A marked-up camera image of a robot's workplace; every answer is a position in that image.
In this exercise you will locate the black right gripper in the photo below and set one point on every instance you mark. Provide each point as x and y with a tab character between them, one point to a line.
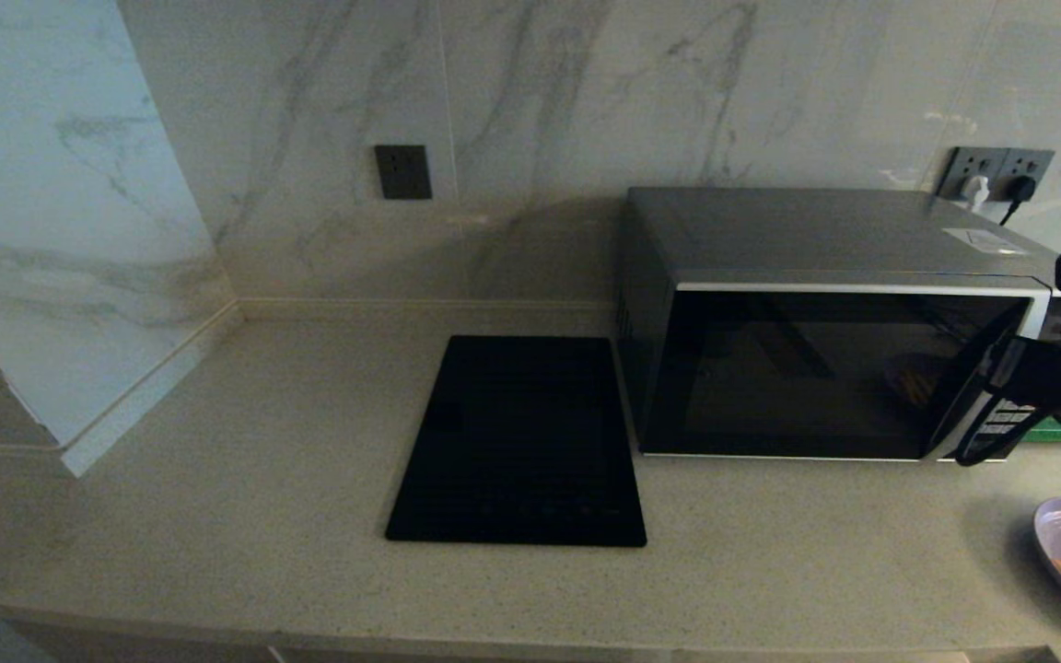
1044	376

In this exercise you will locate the silver black microwave oven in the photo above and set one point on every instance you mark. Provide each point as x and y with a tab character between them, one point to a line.
816	235

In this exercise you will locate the white power plug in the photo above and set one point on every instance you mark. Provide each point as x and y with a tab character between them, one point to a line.
977	191

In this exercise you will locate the black power plug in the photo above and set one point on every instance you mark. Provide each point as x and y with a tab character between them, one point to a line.
1021	189

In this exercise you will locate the black induction cooktop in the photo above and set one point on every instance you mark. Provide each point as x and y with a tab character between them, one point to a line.
517	442

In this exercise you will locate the grey wall socket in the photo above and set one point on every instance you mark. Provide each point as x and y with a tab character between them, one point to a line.
968	162
1032	163

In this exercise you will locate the dark single wall socket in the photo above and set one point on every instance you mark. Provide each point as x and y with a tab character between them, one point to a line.
403	172

